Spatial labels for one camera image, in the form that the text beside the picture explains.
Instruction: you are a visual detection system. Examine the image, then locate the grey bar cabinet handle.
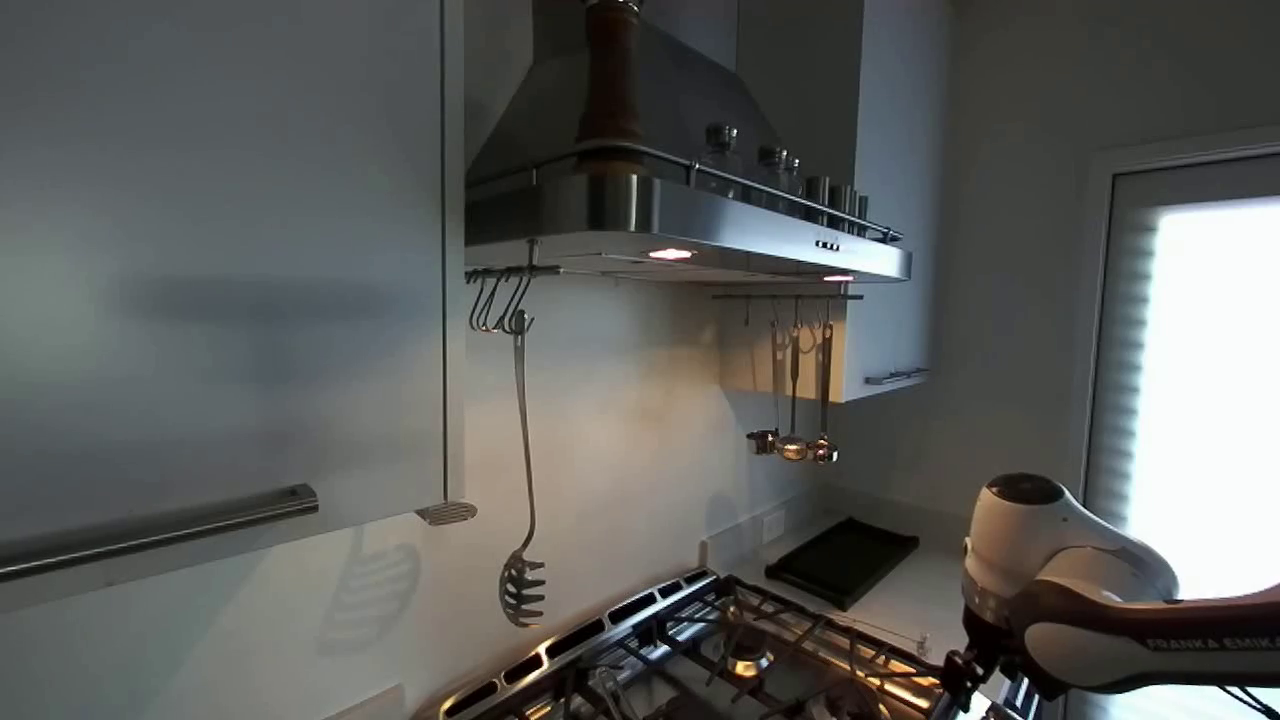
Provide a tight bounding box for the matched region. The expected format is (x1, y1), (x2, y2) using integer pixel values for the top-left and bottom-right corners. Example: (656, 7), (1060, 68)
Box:
(0, 482), (325, 588)

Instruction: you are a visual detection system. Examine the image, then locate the brown wooden pepper mill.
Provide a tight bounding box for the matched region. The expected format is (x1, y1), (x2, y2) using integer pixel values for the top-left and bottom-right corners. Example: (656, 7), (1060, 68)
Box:
(570, 0), (647, 179)

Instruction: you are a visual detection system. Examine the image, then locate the white tall wall cabinet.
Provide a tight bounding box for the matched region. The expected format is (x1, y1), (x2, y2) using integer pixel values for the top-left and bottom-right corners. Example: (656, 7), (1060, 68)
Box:
(715, 0), (954, 409)

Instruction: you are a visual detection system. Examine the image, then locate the gas stove with black grates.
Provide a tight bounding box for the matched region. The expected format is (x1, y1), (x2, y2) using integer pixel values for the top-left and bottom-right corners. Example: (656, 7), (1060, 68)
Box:
(416, 570), (1001, 720)

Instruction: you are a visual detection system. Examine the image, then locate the thin steel hanging utensil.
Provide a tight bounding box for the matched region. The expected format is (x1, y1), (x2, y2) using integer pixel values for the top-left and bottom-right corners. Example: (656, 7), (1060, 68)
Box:
(738, 295), (784, 459)

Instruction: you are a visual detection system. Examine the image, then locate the slim steel cabinet handle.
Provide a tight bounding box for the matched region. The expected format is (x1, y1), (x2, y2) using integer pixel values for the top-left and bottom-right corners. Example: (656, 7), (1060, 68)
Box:
(858, 363), (933, 391)

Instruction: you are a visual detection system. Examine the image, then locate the steel hood guard rail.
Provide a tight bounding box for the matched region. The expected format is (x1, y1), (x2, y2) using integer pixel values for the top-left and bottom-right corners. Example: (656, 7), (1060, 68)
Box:
(463, 135), (904, 247)

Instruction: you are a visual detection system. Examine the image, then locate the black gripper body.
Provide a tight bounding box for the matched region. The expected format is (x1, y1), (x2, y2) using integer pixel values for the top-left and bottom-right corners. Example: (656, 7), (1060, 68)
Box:
(936, 636), (1055, 720)

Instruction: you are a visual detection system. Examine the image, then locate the black rectangular tray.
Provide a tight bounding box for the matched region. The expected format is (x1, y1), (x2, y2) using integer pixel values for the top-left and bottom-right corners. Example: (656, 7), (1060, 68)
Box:
(760, 512), (922, 617)

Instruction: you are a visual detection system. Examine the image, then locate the window with white blind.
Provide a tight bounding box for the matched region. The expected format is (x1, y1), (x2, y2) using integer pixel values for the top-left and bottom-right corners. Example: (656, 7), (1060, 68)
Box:
(1081, 142), (1280, 606)

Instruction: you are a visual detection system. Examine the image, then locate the white wall socket plate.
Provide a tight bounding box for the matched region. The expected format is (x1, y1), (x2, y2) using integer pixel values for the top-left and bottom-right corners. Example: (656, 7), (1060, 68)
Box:
(696, 512), (791, 576)

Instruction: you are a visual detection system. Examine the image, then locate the black cable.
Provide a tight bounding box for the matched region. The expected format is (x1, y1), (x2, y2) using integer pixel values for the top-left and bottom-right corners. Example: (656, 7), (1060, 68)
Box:
(1216, 681), (1280, 720)

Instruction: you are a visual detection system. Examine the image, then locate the small grey cabinet fitting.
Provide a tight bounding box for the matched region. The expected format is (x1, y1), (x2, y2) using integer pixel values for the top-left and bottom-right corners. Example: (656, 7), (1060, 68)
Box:
(411, 495), (479, 530)

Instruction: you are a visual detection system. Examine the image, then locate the stainless steel range hood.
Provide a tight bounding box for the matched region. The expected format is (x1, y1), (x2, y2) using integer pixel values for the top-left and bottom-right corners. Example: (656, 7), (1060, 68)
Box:
(458, 0), (921, 287)

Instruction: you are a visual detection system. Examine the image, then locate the short wall rail with spoon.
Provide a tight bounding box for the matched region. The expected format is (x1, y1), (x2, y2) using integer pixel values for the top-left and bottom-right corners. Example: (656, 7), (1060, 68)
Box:
(458, 259), (566, 284)

